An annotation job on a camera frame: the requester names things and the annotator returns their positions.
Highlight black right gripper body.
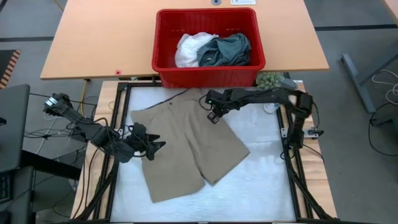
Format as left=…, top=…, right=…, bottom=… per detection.
left=205, top=89, right=234, bottom=114

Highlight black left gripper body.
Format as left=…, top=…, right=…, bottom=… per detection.
left=124, top=122, right=155, bottom=161

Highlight grey-teal trousers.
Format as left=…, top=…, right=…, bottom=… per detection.
left=197, top=32, right=252, bottom=67

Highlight red plastic laundry bin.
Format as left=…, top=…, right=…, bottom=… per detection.
left=151, top=7, right=267, bottom=90

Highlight small potted succulent plant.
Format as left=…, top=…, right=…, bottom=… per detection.
left=255, top=72, right=284, bottom=90

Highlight white towel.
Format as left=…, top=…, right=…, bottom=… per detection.
left=174, top=32, right=220, bottom=68

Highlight white spray bottle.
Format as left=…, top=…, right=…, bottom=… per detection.
left=263, top=77, right=299, bottom=114

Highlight black side table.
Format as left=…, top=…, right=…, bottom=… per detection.
left=0, top=149, right=81, bottom=224

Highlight light wooden desk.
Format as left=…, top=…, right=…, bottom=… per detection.
left=40, top=0, right=330, bottom=80

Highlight grey laptop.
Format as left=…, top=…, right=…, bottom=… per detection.
left=0, top=83, right=31, bottom=203

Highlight grey desk leg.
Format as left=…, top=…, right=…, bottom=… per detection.
left=341, top=53, right=398, bottom=114

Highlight black aluminium table frame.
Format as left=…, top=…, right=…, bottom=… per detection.
left=73, top=80, right=341, bottom=224

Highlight yellow cable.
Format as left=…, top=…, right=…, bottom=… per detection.
left=80, top=79, right=91, bottom=116

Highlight white floor cable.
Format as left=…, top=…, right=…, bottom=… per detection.
left=371, top=70, right=398, bottom=105
left=35, top=107, right=60, bottom=155

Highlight black floor cable loop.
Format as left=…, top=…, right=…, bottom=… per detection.
left=368, top=102, right=398, bottom=156

